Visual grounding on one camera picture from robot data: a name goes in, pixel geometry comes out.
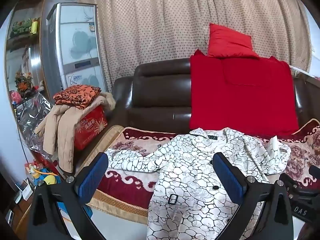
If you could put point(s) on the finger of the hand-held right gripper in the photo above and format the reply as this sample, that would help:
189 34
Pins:
315 172
291 183

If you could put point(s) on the orange black patterned cloth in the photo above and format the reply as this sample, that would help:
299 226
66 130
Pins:
75 96

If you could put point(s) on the yellow cup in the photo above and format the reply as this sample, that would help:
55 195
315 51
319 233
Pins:
35 27

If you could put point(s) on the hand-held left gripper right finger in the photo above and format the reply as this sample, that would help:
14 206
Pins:
228 178

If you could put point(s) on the floral red beige blanket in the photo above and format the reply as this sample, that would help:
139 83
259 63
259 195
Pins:
130 188

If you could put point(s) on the green ornament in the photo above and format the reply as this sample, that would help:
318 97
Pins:
21 26

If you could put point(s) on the dark brown leather sofa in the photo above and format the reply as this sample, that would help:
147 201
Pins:
160 87

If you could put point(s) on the beige padded jacket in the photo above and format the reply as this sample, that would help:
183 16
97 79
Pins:
62 130

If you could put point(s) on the clear plastic bag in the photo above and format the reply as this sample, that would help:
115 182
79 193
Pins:
32 120

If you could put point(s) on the artificial flower arrangement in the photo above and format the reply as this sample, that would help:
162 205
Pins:
23 82

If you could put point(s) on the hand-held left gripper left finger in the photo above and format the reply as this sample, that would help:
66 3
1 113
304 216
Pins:
92 178

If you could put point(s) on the red pillow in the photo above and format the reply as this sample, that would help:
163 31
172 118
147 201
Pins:
227 42

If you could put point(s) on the pink round ornament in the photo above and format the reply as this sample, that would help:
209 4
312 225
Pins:
15 97

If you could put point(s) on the large red cushion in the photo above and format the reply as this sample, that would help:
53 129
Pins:
237 100

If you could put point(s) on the small pale figurine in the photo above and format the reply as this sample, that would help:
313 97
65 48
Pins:
41 85

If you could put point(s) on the small white box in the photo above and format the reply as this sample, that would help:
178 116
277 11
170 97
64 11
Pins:
27 191

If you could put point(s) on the white black-veined patterned coat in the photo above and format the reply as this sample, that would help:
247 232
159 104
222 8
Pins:
190 175

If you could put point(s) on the red printed cardboard box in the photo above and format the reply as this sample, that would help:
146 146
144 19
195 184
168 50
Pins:
93 127

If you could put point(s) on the white rail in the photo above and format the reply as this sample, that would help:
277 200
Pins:
303 72

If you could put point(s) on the beige dotted curtain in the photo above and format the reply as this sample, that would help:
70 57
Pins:
155 25

